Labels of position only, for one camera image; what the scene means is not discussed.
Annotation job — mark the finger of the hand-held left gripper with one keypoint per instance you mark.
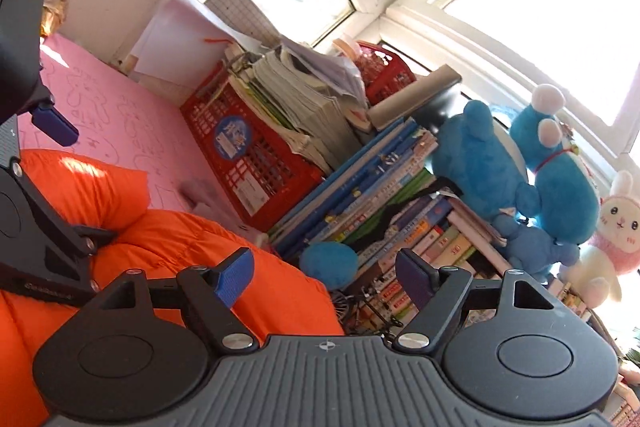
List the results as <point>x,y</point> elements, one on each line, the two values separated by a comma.
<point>55,127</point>
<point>60,224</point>

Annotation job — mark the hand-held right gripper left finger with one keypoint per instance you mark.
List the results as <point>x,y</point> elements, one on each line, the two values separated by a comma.
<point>235,277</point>

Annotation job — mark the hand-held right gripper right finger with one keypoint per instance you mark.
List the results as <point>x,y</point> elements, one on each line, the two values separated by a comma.
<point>415,277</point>

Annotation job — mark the orange puffer jacket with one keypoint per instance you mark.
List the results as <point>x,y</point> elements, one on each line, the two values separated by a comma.
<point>175,247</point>

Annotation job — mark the small brown plush toy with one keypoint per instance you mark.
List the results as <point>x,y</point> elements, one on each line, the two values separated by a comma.
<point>54,9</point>

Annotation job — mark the black model bicycle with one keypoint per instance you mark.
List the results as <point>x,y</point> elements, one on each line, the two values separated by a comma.
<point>350,307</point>

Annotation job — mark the row of large picture books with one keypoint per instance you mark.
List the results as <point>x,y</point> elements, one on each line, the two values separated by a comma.
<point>375,187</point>

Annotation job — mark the red plastic crate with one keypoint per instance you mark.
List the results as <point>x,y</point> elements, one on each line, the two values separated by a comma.
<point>260,167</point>

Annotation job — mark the white paper sheets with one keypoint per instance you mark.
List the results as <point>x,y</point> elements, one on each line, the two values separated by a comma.
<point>185,42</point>

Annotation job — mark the blue plush toy white ears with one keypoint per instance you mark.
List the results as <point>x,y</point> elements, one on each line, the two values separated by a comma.
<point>565,187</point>

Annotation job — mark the grey flat panel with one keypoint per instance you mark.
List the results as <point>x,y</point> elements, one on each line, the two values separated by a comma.
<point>415,97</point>

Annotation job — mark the stack of paper booklets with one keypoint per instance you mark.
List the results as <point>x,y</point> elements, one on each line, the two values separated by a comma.
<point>300,107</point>

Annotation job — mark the small red basket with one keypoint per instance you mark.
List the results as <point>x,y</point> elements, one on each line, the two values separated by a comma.
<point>390,77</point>

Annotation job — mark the white pink rabbit plush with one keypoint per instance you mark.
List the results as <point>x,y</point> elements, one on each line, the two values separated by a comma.
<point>615,227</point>

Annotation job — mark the grid cutting mat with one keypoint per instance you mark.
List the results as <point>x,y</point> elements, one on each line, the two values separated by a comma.
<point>235,12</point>

